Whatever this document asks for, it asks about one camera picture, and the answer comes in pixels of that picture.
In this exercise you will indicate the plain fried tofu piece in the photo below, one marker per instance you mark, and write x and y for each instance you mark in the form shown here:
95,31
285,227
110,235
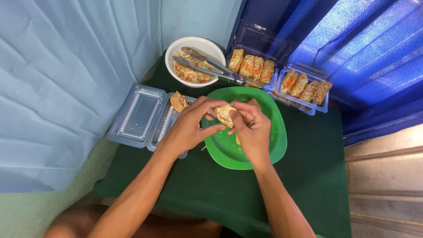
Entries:
254,103

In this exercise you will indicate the shredded vegetable filling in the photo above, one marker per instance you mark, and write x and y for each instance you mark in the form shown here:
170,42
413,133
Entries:
186,74

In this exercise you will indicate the person's leg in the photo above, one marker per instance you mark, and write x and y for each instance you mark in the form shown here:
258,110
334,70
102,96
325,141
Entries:
79,221

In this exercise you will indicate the stuffed fried tofu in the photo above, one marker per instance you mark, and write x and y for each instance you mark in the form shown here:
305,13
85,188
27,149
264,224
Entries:
257,67
321,92
178,101
288,81
247,66
236,60
308,92
299,85
267,71

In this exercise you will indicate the light blue curtain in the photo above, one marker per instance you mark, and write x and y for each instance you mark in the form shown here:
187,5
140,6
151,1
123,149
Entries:
66,82

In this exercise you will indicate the white round bowl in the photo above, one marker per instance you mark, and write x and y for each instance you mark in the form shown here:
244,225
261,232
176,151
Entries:
206,44

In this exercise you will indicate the clear plastic clamshell container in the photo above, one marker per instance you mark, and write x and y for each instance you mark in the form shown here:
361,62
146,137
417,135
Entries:
297,104
259,41
138,114

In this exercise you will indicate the dark green tablecloth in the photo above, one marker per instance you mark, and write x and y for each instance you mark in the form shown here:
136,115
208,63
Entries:
307,172

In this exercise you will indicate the person's right hand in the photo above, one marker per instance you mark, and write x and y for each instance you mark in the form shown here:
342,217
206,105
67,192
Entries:
256,135

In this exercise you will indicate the green plastic plate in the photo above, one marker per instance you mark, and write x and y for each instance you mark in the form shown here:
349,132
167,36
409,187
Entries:
228,150

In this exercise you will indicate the dark blue patterned curtain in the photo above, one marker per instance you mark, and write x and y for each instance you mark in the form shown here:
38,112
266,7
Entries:
370,49

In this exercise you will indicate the person's left hand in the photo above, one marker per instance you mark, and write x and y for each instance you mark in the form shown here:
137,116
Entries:
185,129

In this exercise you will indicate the fried tofu pouch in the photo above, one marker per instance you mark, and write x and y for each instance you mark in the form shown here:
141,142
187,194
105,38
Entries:
224,114

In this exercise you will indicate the metal tongs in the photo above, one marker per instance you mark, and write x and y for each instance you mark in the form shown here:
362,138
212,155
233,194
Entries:
211,71

